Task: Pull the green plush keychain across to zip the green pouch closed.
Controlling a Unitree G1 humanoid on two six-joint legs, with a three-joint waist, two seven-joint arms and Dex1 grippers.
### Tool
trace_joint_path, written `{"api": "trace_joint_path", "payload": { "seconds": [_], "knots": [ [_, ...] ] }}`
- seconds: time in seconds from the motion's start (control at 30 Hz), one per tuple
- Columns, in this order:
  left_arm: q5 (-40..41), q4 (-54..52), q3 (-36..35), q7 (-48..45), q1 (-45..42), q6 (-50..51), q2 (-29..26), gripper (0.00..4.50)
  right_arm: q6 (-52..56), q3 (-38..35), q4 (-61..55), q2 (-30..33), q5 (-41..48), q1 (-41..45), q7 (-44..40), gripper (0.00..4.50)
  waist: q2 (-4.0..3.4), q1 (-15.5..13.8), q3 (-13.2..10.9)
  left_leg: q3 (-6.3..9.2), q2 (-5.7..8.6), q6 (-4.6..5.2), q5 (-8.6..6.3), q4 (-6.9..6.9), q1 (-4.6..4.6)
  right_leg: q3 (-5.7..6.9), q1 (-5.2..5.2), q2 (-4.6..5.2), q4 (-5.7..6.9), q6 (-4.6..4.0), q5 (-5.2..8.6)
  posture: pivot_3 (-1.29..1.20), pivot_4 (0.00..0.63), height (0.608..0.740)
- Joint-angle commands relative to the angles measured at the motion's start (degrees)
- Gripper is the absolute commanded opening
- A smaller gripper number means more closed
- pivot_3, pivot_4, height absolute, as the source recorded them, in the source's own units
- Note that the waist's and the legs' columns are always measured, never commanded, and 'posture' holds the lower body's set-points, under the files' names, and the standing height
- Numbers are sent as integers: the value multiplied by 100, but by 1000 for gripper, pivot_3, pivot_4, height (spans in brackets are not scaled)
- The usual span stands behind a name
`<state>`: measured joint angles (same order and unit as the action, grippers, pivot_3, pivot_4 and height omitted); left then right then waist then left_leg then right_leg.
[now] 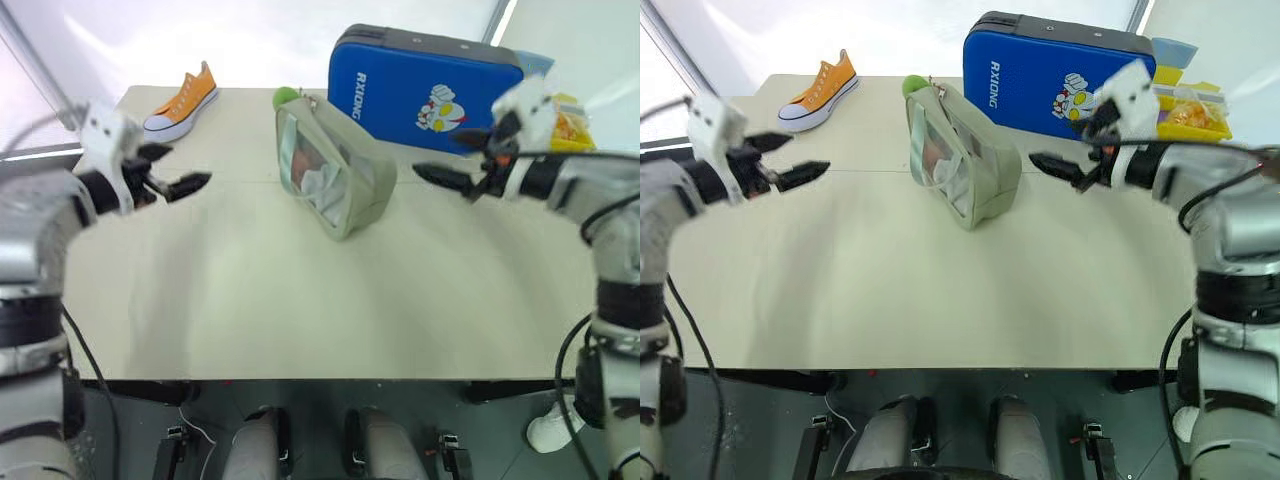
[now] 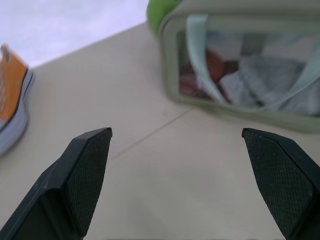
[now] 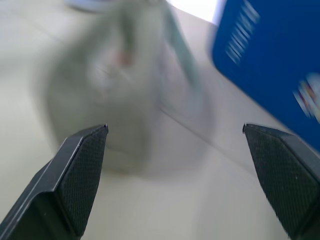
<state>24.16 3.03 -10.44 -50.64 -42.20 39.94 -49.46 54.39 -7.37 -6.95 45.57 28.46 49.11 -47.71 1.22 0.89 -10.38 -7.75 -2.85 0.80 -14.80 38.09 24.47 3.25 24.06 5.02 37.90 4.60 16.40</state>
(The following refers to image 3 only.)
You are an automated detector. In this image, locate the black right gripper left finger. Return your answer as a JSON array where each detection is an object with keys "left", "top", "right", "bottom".
[{"left": 0, "top": 123, "right": 109, "bottom": 240}]

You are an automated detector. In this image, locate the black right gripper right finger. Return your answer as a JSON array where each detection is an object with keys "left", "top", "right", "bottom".
[{"left": 242, "top": 123, "right": 320, "bottom": 240}]

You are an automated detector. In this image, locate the blue box with white print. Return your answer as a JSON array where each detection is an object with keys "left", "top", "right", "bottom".
[{"left": 208, "top": 0, "right": 320, "bottom": 150}]

